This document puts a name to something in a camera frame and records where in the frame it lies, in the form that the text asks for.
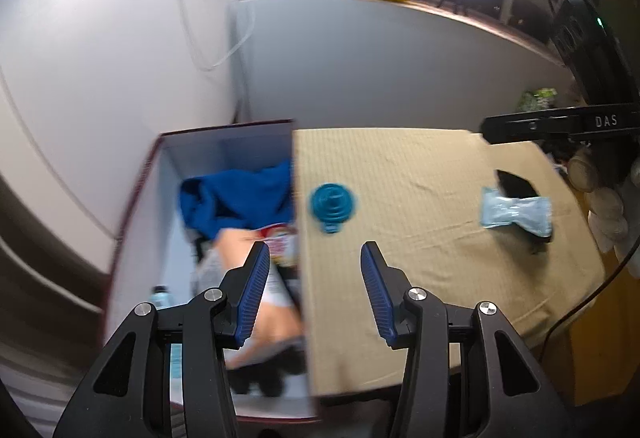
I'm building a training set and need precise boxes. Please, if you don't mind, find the colourful printed pouch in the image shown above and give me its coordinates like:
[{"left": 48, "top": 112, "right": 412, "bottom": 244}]
[{"left": 255, "top": 224, "right": 301, "bottom": 269}]

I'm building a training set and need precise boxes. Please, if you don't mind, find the pink packet with white label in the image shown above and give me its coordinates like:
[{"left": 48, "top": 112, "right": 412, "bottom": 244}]
[{"left": 215, "top": 228, "right": 306, "bottom": 369}]

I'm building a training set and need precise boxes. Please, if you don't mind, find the green printed packet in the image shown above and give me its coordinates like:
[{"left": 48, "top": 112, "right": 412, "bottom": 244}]
[{"left": 517, "top": 88, "right": 558, "bottom": 111}]

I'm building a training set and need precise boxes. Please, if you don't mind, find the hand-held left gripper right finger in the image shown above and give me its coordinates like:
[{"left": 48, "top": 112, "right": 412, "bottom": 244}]
[{"left": 361, "top": 241, "right": 571, "bottom": 438}]

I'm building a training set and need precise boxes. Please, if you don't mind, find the person's right hand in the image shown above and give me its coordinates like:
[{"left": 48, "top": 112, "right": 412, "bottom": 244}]
[{"left": 567, "top": 145, "right": 640, "bottom": 276}]

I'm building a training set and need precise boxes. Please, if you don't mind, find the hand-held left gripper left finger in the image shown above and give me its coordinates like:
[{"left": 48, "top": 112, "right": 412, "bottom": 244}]
[{"left": 52, "top": 242, "right": 271, "bottom": 438}]

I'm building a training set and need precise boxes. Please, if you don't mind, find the blue knit cloth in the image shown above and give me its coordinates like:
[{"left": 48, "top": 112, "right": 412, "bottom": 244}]
[{"left": 179, "top": 160, "right": 296, "bottom": 241}]

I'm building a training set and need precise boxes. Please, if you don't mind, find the white storage box maroon outside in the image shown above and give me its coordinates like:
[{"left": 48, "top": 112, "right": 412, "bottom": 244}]
[{"left": 102, "top": 119, "right": 321, "bottom": 424}]

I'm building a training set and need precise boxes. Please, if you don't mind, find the white cabinet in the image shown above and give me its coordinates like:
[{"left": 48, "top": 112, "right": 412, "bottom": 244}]
[{"left": 0, "top": 0, "right": 241, "bottom": 279}]

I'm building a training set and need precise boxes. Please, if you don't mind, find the light blue wipes packet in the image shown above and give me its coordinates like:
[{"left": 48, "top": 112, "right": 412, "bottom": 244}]
[{"left": 480, "top": 187, "right": 553, "bottom": 239}]

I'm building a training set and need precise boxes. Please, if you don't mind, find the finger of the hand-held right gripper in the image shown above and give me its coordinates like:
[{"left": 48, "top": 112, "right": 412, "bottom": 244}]
[
  {"left": 527, "top": 233, "right": 555, "bottom": 255},
  {"left": 494, "top": 169, "right": 540, "bottom": 200}
]

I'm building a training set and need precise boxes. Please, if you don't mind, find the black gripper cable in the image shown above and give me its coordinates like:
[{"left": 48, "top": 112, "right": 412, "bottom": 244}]
[{"left": 542, "top": 0, "right": 640, "bottom": 359}]

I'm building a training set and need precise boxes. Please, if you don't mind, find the teal collapsible funnel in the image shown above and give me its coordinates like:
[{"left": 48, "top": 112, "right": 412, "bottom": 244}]
[{"left": 309, "top": 183, "right": 358, "bottom": 235}]

